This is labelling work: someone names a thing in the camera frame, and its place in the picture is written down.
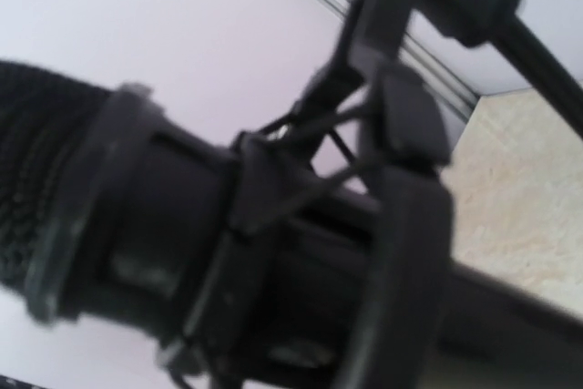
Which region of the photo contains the black microphone orange ring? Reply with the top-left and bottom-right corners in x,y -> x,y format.
0,58 -> 583,389

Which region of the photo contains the black tripod shock-mount stand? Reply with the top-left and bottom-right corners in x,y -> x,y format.
159,0 -> 582,388

